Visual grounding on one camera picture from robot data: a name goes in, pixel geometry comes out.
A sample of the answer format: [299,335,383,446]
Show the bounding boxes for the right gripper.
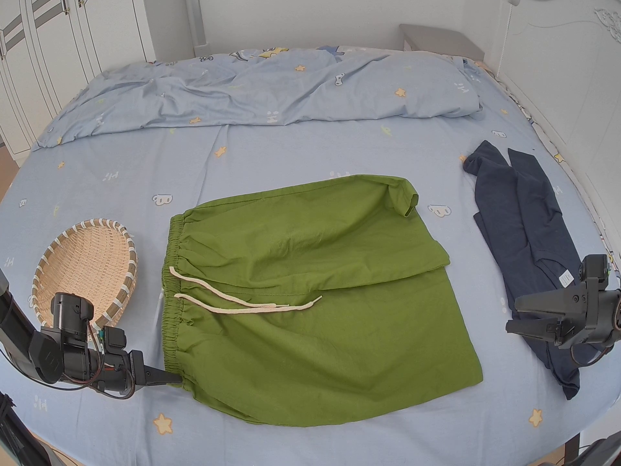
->
[506,276,621,349]

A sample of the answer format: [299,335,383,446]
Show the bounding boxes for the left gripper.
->
[65,343,146,400]

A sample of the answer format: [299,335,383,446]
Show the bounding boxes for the green shorts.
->
[160,174,484,427]

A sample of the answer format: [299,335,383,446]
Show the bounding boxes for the round woven basket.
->
[31,218,139,341]

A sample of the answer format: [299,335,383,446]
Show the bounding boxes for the bed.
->
[0,0,621,466]

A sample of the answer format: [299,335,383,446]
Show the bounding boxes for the dark blue T-shirt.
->
[462,140,600,401]

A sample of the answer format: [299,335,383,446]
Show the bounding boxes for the grey bedside table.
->
[399,23,486,63]

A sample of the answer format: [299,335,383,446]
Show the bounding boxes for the pale blue quilt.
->
[31,44,486,151]

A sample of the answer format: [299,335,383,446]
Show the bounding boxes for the white wardrobe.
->
[0,0,157,156]

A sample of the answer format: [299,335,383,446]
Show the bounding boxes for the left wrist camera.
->
[97,327,128,358]

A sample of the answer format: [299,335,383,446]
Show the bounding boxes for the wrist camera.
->
[97,327,128,358]
[579,254,610,290]

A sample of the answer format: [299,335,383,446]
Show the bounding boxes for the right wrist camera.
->
[579,254,610,290]

